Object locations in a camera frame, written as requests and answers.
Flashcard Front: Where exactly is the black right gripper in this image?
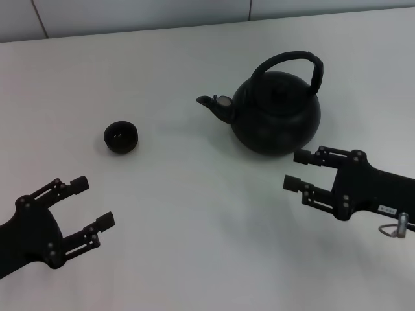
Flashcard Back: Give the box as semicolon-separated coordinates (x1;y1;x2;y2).
283;145;415;233

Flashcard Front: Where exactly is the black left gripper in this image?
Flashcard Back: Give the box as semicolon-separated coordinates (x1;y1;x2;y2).
0;176;116;279

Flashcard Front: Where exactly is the black round teapot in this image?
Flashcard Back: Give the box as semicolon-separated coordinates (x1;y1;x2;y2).
196;50;324;157

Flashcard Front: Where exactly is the small black teacup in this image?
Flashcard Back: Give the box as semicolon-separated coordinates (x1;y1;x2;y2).
103;120;139;154

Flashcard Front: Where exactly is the black teapot lid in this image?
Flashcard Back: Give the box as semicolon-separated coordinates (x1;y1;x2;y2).
259;82;302;108

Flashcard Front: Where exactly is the silver cylindrical connector plug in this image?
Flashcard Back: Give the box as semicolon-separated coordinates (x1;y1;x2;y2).
397;212;410;240

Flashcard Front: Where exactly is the thin grey cable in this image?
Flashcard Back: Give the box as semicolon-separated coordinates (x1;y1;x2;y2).
377;223;401;239

